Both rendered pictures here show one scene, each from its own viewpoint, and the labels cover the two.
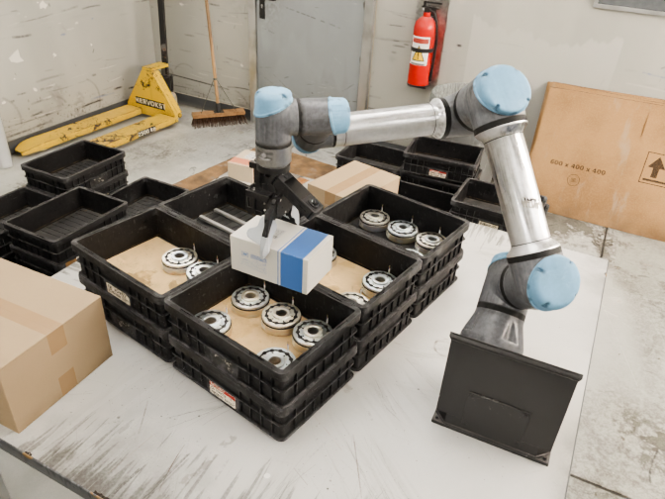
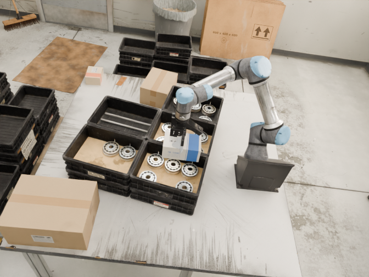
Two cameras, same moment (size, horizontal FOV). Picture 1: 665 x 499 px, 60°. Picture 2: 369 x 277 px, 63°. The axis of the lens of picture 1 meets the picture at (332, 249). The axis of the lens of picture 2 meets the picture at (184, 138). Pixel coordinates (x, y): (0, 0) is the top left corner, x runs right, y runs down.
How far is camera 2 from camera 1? 0.82 m
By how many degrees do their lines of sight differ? 26
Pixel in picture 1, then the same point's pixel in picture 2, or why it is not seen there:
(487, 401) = (259, 178)
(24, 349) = (85, 219)
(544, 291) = (281, 140)
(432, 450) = (242, 199)
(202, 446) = (163, 227)
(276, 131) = (189, 107)
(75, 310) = (91, 192)
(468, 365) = (253, 169)
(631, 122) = (246, 10)
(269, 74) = not seen: outside the picture
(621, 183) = (244, 39)
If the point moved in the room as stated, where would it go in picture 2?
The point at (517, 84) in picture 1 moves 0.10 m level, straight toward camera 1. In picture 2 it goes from (267, 64) to (272, 75)
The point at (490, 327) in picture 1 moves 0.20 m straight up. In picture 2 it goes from (258, 153) to (268, 129)
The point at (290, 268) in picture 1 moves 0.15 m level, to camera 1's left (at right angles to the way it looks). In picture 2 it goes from (191, 154) to (165, 160)
